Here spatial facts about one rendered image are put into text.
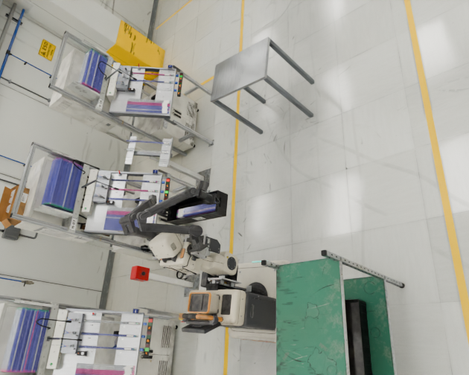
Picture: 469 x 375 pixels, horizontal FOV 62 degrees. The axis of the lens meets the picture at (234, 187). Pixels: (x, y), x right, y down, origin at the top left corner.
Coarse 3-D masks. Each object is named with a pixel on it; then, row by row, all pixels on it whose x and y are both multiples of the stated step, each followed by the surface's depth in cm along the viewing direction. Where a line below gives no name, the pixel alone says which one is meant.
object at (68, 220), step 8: (32, 152) 379; (56, 152) 389; (32, 160) 376; (80, 160) 406; (24, 168) 372; (24, 176) 366; (24, 184) 365; (176, 192) 471; (208, 192) 474; (16, 200) 356; (16, 208) 355; (40, 208) 369; (48, 208) 369; (56, 216) 387; (64, 216) 386; (72, 216) 385; (64, 224) 391; (72, 224) 387
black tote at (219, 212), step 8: (216, 192) 291; (184, 200) 316; (192, 200) 314; (200, 200) 312; (224, 200) 291; (168, 208) 323; (176, 208) 329; (216, 208) 283; (224, 208) 289; (168, 216) 321; (192, 216) 315; (200, 216) 294; (208, 216) 292; (216, 216) 291; (224, 216) 289; (176, 224) 323
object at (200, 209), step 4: (204, 204) 304; (184, 208) 320; (188, 208) 316; (192, 208) 312; (196, 208) 309; (200, 208) 305; (204, 208) 302; (208, 208) 298; (212, 208) 295; (180, 212) 321; (184, 212) 318; (188, 212) 314; (192, 212) 311; (196, 212) 307; (200, 212) 304; (204, 212) 302; (208, 212) 301; (176, 216) 323; (180, 216) 320; (184, 216) 317; (188, 216) 315
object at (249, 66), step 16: (256, 48) 370; (272, 48) 372; (224, 64) 398; (240, 64) 379; (256, 64) 362; (224, 80) 389; (240, 80) 370; (256, 80) 354; (272, 80) 356; (224, 96) 383; (256, 96) 448; (288, 96) 372; (304, 112) 395; (256, 128) 437
